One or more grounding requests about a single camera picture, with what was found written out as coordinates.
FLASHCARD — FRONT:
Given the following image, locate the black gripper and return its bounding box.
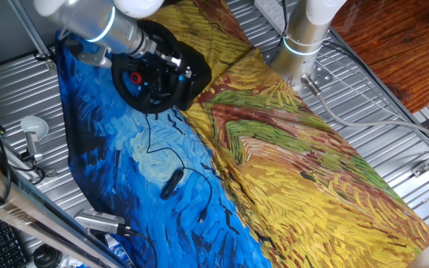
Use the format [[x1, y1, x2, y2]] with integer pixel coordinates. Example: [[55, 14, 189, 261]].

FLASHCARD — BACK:
[[147, 44, 194, 98]]

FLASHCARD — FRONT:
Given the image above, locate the black steering wheel base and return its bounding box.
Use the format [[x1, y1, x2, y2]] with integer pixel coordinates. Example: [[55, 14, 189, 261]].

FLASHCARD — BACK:
[[136, 19, 213, 112]]

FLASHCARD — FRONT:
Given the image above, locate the white power strip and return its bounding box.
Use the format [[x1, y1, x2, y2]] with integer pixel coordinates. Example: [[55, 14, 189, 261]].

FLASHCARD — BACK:
[[253, 0, 288, 35]]

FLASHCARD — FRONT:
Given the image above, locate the blue yellow painting print cloth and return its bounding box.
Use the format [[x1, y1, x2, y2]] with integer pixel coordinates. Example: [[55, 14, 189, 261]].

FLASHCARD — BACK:
[[55, 0, 429, 268]]

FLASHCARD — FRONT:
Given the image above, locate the white dome stand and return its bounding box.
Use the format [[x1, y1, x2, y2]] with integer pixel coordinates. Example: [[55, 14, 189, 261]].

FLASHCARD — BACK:
[[19, 115, 50, 163]]

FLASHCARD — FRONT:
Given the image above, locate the aluminium profile mast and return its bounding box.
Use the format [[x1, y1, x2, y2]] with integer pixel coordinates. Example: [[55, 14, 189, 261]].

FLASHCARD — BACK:
[[7, 0, 58, 71]]

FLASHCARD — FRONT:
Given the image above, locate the thin black wheel cable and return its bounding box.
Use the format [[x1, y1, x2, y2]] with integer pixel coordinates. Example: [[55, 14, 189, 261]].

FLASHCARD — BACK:
[[145, 113, 214, 224]]

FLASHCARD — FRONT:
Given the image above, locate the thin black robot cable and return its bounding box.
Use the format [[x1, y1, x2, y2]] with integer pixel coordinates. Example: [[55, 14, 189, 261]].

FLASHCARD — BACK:
[[280, 0, 290, 39]]

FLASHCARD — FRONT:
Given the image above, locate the black strap tie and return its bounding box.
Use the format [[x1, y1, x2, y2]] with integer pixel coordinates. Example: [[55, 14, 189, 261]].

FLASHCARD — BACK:
[[34, 48, 57, 71]]

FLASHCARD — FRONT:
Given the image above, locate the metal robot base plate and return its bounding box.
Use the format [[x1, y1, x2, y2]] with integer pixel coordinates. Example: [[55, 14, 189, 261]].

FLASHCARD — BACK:
[[262, 48, 334, 94]]

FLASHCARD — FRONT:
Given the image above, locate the silver clamp bracket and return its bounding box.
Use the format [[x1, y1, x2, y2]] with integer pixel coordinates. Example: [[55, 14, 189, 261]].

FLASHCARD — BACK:
[[19, 148, 58, 185]]

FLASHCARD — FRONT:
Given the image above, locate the silver ribbed camera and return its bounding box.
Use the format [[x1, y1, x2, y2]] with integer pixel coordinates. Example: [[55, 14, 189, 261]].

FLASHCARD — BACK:
[[73, 208, 132, 236]]

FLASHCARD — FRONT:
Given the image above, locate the black camera cable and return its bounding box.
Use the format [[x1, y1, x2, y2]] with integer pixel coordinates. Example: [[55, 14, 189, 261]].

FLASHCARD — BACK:
[[119, 225, 159, 268]]

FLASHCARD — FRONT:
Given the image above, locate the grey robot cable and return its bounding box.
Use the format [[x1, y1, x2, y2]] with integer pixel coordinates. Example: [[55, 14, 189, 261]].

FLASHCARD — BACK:
[[301, 73, 429, 148]]

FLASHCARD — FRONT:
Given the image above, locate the metal frame beam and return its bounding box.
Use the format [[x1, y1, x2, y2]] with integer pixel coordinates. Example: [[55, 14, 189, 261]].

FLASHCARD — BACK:
[[0, 154, 126, 268]]

